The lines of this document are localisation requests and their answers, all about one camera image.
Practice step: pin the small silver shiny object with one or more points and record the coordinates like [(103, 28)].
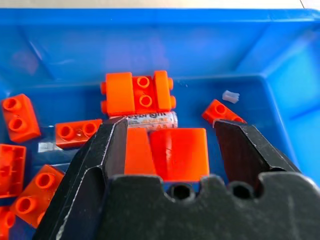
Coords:
[(45, 147)]

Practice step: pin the white AA battery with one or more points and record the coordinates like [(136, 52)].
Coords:
[(160, 121)]

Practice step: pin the orange two-stud brick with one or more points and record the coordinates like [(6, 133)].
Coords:
[(222, 112), (20, 117), (35, 195), (6, 221), (75, 133)]

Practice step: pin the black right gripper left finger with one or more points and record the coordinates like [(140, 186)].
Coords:
[(82, 190)]

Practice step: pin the small white plastic piece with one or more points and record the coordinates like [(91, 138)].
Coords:
[(231, 96)]

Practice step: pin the orange sloped block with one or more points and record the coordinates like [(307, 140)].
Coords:
[(182, 152)]

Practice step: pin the large orange brick assembly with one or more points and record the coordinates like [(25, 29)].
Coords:
[(120, 93)]

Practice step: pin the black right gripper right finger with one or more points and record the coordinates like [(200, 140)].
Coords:
[(246, 152)]

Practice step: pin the orange brick hollow underside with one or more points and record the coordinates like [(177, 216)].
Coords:
[(11, 170)]

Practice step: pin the blue plastic bin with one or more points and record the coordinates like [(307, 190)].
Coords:
[(160, 47)]

